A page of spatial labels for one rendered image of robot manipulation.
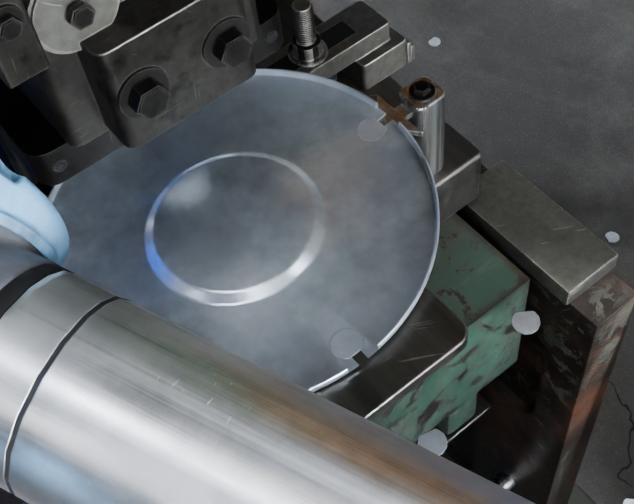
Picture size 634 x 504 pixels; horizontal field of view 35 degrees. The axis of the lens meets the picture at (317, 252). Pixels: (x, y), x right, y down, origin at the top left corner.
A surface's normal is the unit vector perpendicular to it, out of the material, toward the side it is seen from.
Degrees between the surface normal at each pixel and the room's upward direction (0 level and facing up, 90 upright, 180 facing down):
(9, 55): 90
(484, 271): 0
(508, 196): 0
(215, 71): 90
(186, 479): 26
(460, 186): 90
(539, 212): 0
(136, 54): 90
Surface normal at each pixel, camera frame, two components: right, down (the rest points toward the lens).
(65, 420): -0.15, -0.14
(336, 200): -0.11, -0.54
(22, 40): 0.61, 0.62
